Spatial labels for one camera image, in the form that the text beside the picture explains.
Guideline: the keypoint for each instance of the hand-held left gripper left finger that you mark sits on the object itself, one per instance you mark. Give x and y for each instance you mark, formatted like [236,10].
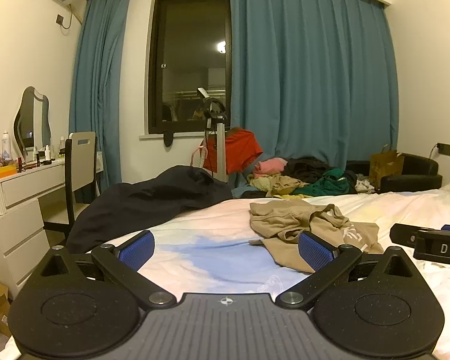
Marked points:
[137,249]

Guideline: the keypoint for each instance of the white cloth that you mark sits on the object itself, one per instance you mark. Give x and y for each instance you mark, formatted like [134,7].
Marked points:
[363,186]

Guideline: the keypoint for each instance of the grey wall socket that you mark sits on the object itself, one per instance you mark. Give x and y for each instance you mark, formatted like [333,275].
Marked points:
[60,19]

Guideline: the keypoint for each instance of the green cloth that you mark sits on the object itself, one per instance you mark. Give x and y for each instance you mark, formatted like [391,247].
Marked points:
[332,183]

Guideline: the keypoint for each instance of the black wall socket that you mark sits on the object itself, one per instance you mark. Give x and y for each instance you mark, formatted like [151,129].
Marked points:
[445,149]

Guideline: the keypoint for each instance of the small white bottle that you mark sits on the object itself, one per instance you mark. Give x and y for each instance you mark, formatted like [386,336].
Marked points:
[47,152]

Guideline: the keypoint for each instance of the wavy vanity mirror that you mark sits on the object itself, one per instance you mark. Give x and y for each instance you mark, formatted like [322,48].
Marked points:
[32,118]

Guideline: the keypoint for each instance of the black cloth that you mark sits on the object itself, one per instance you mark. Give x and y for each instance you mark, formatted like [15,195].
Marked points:
[307,168]

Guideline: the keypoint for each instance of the small black hanging pouch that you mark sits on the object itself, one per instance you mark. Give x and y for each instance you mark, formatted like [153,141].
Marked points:
[168,138]

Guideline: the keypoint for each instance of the pastel printed bed sheet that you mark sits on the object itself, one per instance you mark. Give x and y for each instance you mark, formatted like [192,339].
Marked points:
[217,247]

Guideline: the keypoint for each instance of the dark framed window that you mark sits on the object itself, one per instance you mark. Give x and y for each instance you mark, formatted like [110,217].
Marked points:
[189,63]

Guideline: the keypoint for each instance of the red cloth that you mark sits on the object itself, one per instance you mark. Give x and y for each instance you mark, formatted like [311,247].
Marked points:
[238,150]

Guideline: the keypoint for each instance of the wide blue curtain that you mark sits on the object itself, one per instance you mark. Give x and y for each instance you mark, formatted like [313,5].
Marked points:
[311,75]

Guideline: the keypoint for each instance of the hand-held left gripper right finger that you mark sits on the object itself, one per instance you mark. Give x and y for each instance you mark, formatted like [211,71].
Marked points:
[315,251]

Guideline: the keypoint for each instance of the brown paper bag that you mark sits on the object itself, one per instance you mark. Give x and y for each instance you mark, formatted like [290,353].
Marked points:
[386,167]

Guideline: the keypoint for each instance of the black and cream chair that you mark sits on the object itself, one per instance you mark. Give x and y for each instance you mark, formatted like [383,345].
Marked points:
[77,172]

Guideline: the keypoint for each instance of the black garment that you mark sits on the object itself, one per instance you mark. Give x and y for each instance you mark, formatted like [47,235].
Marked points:
[153,198]

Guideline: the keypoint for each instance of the beige shirt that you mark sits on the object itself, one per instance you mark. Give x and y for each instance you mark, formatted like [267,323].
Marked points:
[281,219]

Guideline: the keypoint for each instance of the narrow blue curtain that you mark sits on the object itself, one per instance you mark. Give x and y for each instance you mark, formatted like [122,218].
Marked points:
[97,82]

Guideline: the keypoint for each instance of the white dresser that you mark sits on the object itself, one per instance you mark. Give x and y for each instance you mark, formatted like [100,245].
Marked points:
[15,210]

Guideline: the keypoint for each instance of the yellow beige cloth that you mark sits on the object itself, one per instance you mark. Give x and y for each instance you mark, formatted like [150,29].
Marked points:
[275,185]

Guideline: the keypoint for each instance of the white spray bottle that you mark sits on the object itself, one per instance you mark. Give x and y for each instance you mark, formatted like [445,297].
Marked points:
[5,146]

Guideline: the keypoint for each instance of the garment steamer stand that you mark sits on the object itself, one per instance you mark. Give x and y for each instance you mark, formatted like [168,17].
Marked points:
[220,138]

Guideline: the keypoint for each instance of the black armchair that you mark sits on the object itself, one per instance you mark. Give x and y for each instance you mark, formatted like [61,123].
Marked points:
[412,174]

